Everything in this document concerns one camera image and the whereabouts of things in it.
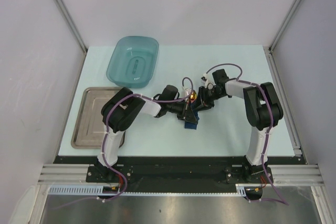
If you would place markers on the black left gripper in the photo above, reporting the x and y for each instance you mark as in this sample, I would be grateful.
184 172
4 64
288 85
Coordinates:
189 116

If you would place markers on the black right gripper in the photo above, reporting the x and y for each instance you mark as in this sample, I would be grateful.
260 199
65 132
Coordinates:
203 103

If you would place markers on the blue paper napkin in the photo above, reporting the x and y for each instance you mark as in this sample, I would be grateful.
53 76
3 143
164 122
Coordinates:
191 126

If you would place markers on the iridescent spoon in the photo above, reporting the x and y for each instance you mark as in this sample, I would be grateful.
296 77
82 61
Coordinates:
193 96

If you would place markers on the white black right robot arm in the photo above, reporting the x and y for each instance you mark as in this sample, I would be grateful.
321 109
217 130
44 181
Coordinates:
263 112

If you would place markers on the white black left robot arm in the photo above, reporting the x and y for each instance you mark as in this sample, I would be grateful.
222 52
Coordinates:
123 108

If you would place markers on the teal plastic tub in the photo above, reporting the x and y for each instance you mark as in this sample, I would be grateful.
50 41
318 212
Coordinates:
133 61

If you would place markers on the metal tray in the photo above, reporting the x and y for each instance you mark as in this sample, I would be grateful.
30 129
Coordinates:
89 128

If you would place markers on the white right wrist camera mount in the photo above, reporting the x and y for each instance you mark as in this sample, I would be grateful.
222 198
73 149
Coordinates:
206 81

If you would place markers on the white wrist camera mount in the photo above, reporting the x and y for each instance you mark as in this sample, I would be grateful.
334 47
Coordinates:
187 92
206 81

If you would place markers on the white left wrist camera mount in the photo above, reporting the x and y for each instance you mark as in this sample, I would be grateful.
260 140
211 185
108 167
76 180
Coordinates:
187 92

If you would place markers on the right aluminium frame post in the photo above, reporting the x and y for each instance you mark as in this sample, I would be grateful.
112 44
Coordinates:
285 23

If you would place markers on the aluminium frame post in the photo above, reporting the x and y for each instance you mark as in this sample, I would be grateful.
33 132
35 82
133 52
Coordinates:
285 23
71 24

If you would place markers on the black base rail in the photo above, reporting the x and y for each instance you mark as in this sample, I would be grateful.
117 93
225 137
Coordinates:
182 175

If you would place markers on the white slotted cable duct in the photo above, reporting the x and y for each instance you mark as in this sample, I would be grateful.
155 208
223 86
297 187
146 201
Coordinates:
75 190

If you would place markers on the left aluminium frame post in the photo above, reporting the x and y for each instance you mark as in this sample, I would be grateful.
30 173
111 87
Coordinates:
71 24

